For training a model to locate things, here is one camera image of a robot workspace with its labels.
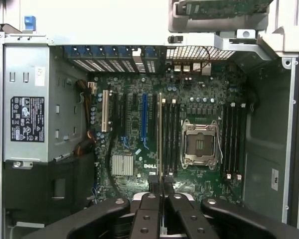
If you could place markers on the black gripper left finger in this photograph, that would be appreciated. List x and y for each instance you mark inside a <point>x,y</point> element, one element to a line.
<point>147,219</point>

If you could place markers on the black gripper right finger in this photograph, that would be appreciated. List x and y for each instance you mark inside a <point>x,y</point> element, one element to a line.
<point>187,219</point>

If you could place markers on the black RAM slot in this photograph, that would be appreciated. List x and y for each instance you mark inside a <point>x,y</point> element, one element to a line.
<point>166,139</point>
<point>226,139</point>
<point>178,139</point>
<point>242,139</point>
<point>237,139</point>
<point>231,139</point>
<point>172,139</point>

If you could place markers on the silver chipset heatsink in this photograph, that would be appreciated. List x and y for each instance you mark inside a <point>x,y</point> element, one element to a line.
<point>122,164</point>

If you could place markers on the CPU socket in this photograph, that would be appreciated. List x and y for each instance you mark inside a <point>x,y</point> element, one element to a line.
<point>199,143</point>

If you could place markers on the white case sticker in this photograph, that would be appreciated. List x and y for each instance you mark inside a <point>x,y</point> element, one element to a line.
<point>274,179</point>

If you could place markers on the black expansion slot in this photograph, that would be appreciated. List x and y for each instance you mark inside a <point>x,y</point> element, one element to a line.
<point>125,114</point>
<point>155,119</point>
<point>114,114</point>

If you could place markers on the blue expansion slot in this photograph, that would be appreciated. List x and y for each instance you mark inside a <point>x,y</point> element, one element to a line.
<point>144,117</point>

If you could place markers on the green motherboard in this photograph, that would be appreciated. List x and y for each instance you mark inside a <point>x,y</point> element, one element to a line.
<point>129,117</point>

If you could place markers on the open black PC case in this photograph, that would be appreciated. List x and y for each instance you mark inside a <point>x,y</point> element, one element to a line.
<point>264,149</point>

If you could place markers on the white expansion slot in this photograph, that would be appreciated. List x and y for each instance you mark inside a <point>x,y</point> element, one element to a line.
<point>104,112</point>

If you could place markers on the black plastic fan shroud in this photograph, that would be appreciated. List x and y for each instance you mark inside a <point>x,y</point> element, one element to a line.
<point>27,189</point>

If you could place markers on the silver power supply unit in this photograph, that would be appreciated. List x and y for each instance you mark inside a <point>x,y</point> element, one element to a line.
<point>64,112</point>

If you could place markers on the gray parts rack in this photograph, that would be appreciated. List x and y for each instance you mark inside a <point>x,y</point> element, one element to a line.
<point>179,25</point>

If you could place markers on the graphics card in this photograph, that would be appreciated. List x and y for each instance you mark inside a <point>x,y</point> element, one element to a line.
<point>214,8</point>

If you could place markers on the blue case latch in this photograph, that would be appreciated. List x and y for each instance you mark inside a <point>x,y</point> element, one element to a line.
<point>30,23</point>

